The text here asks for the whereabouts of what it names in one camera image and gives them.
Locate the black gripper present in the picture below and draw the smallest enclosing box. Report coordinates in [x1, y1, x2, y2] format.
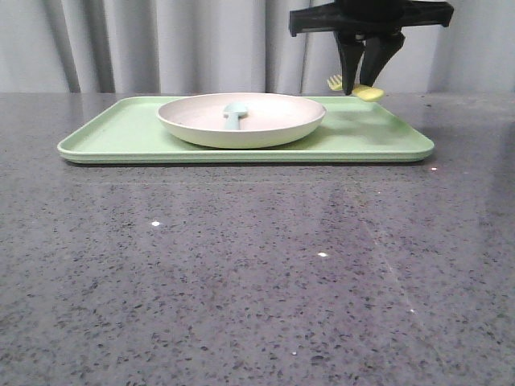
[289, 1, 454, 95]

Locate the yellow plastic fork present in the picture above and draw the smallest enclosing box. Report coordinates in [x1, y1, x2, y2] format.
[327, 75, 385, 102]

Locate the cream round plate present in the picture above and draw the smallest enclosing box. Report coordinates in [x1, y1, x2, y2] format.
[157, 92, 327, 150]

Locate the light blue plastic spoon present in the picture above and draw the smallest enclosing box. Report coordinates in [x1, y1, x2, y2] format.
[223, 102, 248, 130]

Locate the light green plastic tray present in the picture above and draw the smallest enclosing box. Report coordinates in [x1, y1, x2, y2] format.
[57, 96, 434, 164]

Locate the white pleated curtain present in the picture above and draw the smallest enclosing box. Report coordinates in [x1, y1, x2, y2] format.
[1, 1, 514, 95]

